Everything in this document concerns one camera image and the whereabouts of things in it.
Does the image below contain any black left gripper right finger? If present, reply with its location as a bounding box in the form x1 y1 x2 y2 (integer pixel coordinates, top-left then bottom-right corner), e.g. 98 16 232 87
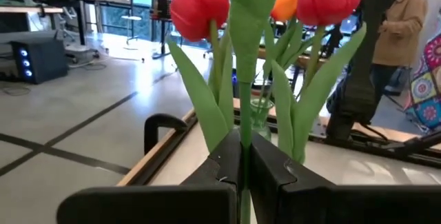
249 130 441 224

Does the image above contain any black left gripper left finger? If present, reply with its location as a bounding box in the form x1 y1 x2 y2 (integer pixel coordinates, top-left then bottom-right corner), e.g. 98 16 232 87
57 129 243 224

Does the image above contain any artificial tulip with green stem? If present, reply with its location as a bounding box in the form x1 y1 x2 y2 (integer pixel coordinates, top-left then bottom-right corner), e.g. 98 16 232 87
225 0 283 224

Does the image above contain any orange artificial tulip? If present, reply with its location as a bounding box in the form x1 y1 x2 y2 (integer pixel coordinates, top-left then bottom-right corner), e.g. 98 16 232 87
263 0 313 80

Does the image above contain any red artificial tulip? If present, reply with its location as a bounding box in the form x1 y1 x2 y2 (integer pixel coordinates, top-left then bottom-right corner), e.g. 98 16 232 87
271 0 367 165
167 0 236 153

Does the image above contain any green glass vase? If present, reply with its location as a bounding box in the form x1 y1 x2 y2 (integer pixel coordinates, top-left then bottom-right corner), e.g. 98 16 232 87
249 98 276 143

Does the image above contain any black clamp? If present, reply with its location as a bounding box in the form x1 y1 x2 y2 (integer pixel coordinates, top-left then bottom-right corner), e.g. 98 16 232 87
143 113 189 156

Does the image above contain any colourful mandala patterned cloth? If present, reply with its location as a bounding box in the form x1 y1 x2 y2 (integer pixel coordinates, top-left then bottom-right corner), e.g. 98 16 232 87
403 32 441 132

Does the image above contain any black computer tower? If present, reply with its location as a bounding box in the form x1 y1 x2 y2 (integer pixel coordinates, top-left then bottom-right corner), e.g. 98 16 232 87
10 37 69 85

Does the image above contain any person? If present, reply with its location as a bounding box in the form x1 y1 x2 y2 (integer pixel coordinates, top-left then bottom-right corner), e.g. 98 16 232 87
371 0 429 105

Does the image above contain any round white stool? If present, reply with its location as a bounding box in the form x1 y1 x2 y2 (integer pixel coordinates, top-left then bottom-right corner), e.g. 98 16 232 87
120 14 143 51

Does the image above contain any black equipment box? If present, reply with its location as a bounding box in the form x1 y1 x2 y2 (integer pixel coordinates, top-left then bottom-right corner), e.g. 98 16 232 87
151 0 173 21

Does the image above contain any wooden top desk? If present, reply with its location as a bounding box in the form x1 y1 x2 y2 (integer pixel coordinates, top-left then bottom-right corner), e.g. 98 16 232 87
0 5 65 34

